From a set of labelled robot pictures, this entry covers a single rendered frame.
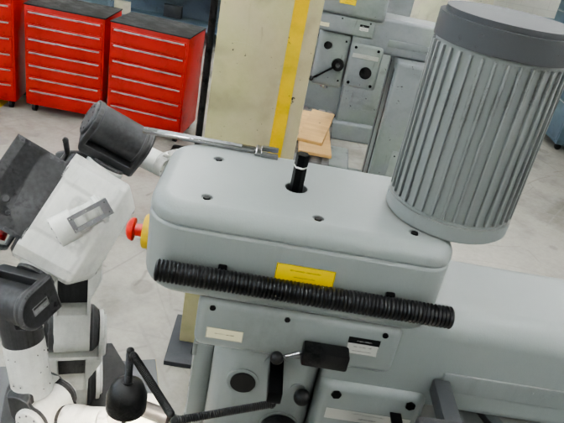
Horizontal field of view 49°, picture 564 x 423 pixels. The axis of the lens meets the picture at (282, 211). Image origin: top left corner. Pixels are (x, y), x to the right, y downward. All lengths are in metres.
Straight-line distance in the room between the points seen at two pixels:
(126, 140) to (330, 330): 0.69
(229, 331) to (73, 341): 1.01
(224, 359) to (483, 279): 0.49
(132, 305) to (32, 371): 2.28
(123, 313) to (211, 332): 2.69
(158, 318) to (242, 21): 1.81
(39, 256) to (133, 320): 2.26
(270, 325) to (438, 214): 0.32
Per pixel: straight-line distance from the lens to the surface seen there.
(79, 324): 1.94
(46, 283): 1.43
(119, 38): 5.79
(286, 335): 1.01
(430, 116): 0.92
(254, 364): 1.09
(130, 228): 1.06
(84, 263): 1.43
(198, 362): 1.20
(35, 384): 1.54
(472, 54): 0.88
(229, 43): 2.71
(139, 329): 3.59
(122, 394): 1.14
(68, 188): 1.43
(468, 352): 1.08
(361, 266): 0.93
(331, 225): 0.91
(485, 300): 1.11
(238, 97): 2.76
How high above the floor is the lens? 2.32
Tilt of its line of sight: 28 degrees down
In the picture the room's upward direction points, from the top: 11 degrees clockwise
